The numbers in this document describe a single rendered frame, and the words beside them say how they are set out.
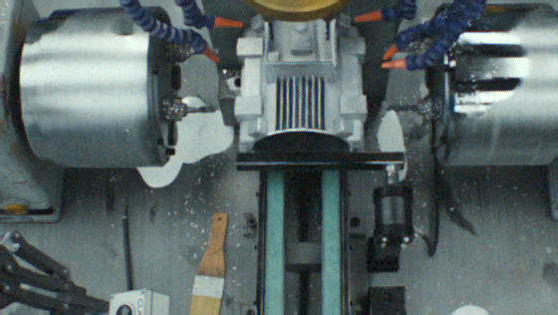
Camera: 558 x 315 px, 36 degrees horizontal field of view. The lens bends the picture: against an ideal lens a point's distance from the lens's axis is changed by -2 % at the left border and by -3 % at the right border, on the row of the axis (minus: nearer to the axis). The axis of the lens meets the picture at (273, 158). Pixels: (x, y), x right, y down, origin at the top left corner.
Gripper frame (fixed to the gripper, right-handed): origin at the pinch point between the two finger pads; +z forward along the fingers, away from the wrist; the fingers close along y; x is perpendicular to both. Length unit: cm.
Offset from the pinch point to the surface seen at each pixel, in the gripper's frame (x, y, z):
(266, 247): -7.5, 14.1, 30.4
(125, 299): 0.4, 2.2, 8.1
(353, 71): -27, 37, 25
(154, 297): -3.5, 2.4, 10.0
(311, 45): -24.9, 38.4, 16.8
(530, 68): -53, 33, 31
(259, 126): -16.6, 27.2, 15.7
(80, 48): 0.9, 36.4, -4.4
